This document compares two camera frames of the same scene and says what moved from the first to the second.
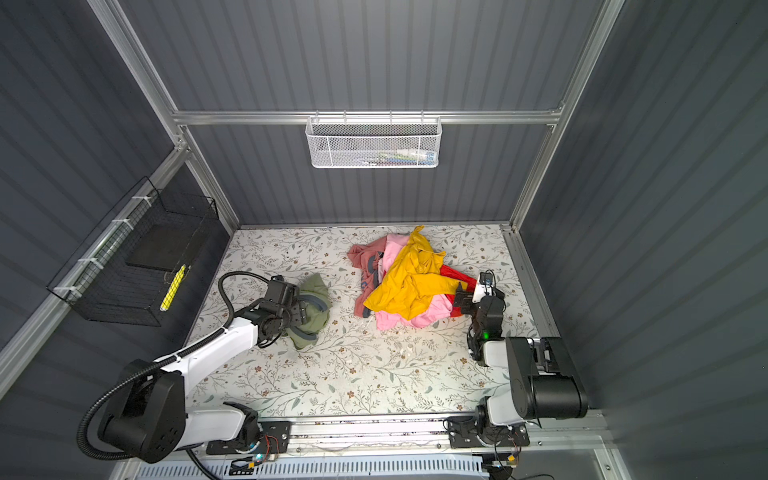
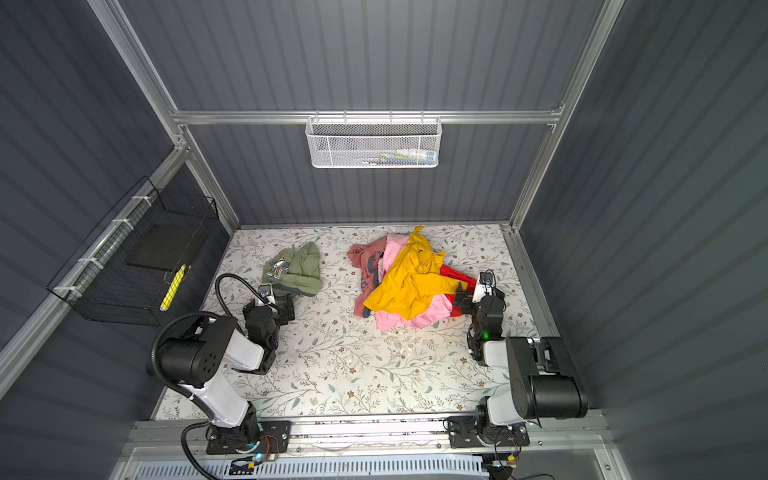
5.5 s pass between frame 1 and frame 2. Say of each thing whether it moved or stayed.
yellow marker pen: stayed
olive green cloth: moved
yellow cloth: stayed
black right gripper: stayed
